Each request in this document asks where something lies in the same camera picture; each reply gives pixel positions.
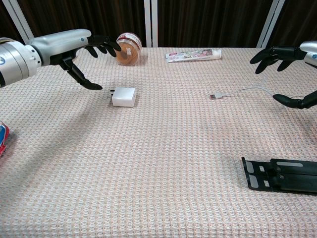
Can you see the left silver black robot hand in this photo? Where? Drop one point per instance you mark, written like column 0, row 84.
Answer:
column 62, row 42

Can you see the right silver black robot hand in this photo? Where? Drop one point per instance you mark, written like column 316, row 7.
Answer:
column 284, row 52

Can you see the white charger block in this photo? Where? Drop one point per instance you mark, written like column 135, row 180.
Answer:
column 123, row 98

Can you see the clear jar with red lid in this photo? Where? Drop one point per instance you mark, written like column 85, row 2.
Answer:
column 128, row 53

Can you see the black pleated curtain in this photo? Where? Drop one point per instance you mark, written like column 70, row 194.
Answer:
column 205, row 22

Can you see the white printed toothpaste tube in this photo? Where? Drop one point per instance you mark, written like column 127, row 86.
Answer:
column 193, row 55

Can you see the red blue snack bag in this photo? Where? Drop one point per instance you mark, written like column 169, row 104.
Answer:
column 3, row 138

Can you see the black folding stand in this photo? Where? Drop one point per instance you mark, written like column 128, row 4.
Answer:
column 292, row 178

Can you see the beige waffle tablecloth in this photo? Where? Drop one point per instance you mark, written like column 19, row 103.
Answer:
column 158, row 153

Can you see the white slanted frame post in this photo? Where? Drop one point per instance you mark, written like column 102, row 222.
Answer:
column 271, row 22
column 17, row 17

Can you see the white upright frame post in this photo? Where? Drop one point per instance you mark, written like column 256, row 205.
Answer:
column 151, row 22

